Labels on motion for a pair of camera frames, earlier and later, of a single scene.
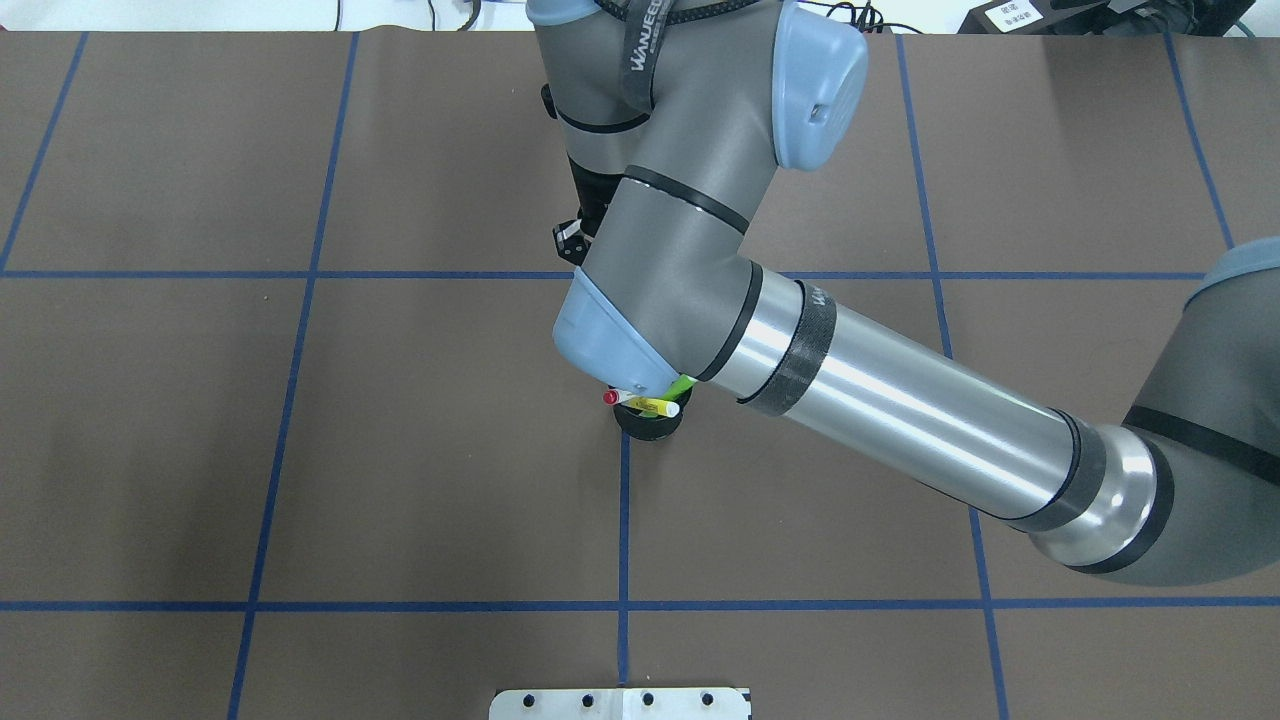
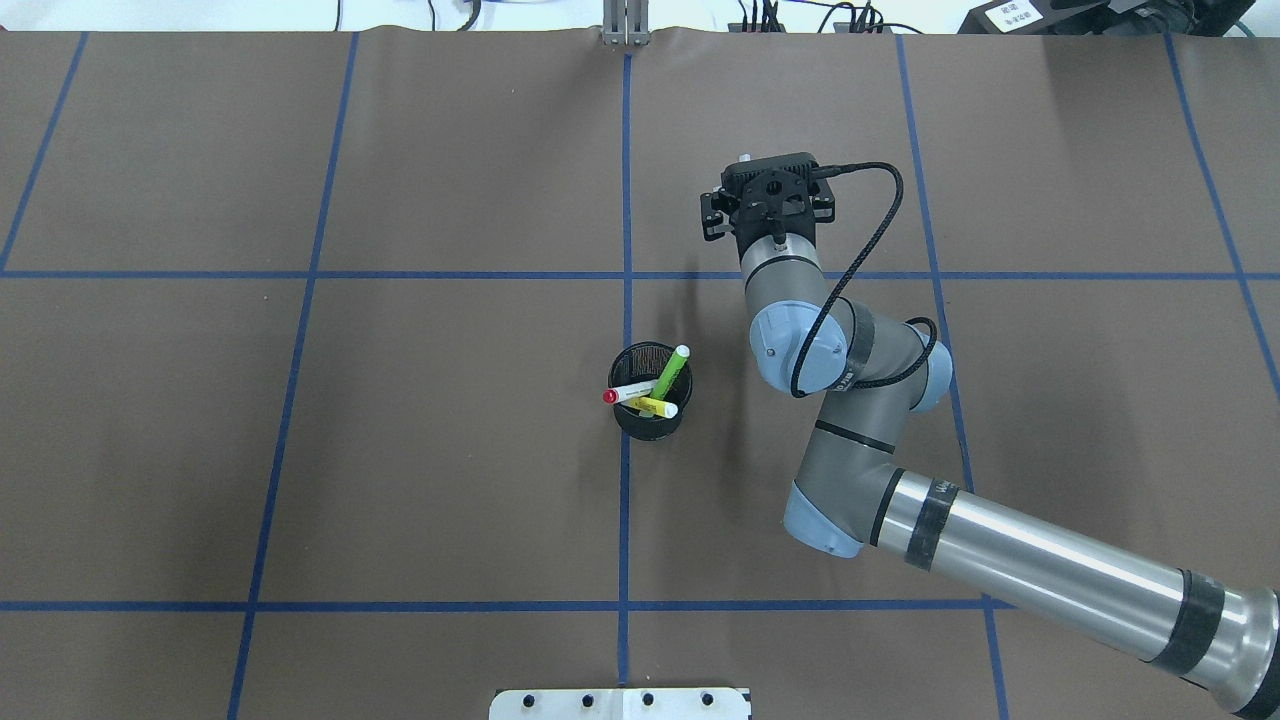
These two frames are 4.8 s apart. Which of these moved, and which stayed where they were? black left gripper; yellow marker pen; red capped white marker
Moved: black left gripper
Stayed: red capped white marker; yellow marker pen
